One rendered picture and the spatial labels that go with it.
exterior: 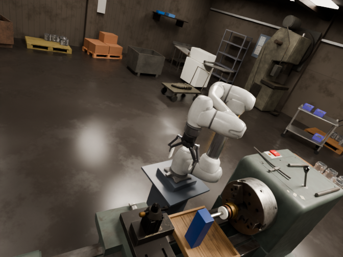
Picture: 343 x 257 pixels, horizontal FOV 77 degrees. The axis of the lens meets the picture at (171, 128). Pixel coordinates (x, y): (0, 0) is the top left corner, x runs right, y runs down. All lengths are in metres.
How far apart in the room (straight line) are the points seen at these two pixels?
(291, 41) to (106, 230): 6.79
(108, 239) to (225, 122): 0.81
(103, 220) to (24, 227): 1.25
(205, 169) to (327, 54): 6.87
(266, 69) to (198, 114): 6.51
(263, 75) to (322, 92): 1.79
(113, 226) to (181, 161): 0.72
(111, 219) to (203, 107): 0.77
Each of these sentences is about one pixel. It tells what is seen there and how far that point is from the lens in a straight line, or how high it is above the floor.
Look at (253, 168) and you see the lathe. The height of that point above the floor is 1.24.
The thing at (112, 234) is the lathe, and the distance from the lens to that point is 1.25.
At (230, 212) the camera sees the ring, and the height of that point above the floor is 1.11.
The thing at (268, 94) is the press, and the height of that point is 0.57.
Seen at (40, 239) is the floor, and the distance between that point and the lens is 2.36.
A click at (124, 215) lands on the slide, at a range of 1.27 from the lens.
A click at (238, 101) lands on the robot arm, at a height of 1.56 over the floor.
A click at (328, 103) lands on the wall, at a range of 8.02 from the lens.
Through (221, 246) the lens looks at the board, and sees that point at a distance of 1.47.
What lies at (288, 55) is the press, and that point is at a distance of 7.22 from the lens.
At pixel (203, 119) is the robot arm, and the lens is 1.07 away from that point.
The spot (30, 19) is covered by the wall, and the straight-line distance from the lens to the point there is 7.96.
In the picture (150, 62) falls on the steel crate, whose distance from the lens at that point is 6.68.
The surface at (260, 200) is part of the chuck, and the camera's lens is 1.34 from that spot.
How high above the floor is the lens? 1.97
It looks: 28 degrees down
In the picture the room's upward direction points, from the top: 19 degrees clockwise
